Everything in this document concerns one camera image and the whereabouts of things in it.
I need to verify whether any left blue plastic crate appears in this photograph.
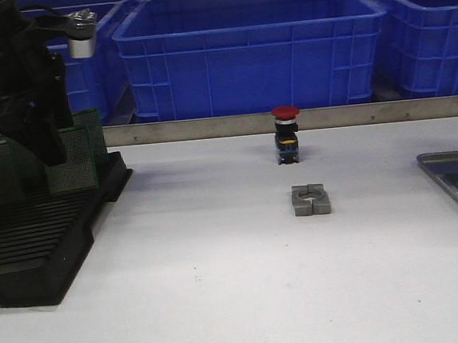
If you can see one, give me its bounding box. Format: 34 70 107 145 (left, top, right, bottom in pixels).
0 1 145 136

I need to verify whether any silver metal tray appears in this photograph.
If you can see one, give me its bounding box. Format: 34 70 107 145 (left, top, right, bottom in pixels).
416 150 458 204

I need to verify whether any blue plastic crate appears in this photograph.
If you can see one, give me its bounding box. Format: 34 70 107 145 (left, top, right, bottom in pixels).
0 1 145 136
373 0 458 99
113 0 384 122

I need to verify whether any grey split clamp block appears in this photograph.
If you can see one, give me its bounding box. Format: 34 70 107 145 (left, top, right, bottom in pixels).
291 183 332 217

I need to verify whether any right blue plastic crate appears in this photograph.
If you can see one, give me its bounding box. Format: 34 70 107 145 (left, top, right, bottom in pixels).
373 0 458 99

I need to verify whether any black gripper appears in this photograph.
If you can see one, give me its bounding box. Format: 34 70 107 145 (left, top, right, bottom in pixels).
0 0 74 166

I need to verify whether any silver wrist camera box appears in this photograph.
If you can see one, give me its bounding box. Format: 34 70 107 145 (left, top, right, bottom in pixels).
66 8 98 59

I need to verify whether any black slotted board rack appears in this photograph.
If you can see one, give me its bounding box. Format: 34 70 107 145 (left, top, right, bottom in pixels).
0 152 131 308

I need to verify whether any red emergency stop button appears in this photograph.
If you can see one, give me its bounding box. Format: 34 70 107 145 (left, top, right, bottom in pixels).
271 106 300 166

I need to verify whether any centre blue plastic crate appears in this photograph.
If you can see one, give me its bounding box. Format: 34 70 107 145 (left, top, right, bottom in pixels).
113 0 384 122

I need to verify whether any green board behind left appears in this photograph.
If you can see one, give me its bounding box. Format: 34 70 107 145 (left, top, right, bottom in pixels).
0 134 46 190

